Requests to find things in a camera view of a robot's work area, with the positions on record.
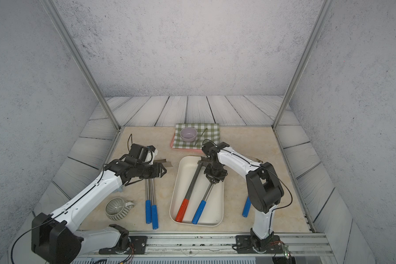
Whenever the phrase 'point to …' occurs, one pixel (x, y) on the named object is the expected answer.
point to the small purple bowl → (188, 134)
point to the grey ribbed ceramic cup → (117, 208)
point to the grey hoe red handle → (181, 210)
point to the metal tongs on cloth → (197, 140)
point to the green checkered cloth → (212, 133)
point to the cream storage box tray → (183, 171)
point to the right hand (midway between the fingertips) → (210, 181)
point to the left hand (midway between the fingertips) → (165, 171)
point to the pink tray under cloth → (197, 150)
